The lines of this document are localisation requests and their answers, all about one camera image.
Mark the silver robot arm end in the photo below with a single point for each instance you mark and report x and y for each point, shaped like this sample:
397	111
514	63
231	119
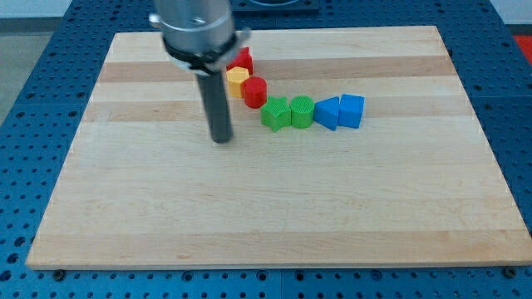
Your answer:
198	35

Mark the green star block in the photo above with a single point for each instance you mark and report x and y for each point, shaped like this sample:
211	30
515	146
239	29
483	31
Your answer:
276	113

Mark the wooden board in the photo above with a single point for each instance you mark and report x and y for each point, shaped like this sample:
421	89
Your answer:
144	187

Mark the green cylinder block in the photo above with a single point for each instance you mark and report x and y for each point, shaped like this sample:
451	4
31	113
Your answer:
302	110

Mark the red cylinder block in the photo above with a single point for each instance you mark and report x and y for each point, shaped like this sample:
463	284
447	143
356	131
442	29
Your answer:
255	92

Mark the blue triangle block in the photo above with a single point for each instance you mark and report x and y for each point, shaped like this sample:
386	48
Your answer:
326	112

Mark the yellow hexagon block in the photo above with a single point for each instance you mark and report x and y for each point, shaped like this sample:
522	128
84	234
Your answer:
236	76

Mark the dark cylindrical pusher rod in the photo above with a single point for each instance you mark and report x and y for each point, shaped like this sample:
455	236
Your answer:
216	107

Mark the blue cube block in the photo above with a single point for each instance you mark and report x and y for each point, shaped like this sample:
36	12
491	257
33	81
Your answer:
351	110

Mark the red pentagon block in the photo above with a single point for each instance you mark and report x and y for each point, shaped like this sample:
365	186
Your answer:
243	59

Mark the blue perforated table plate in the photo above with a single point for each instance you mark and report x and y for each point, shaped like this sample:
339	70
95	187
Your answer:
38	131

